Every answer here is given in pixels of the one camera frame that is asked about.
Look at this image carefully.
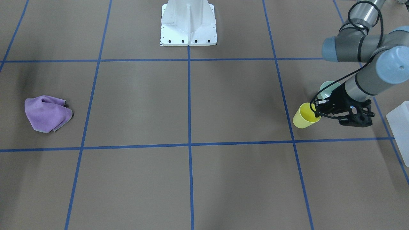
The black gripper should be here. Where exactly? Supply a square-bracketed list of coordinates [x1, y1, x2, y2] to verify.
[314, 84, 353, 116]

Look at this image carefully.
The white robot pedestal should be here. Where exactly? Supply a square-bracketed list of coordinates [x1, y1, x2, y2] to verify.
[160, 0, 218, 46]

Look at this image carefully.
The yellow plastic cup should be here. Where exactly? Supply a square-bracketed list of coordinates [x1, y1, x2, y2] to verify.
[292, 103, 321, 129]

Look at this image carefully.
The clear plastic bin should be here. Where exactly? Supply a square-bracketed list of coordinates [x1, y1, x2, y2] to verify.
[387, 101, 409, 167]

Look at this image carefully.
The purple cloth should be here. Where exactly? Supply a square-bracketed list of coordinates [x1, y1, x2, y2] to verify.
[24, 96, 73, 133]

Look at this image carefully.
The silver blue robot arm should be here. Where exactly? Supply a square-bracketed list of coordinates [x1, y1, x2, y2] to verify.
[309, 0, 408, 125]

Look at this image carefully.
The green ceramic bowl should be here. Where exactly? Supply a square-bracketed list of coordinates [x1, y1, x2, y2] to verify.
[318, 80, 341, 100]

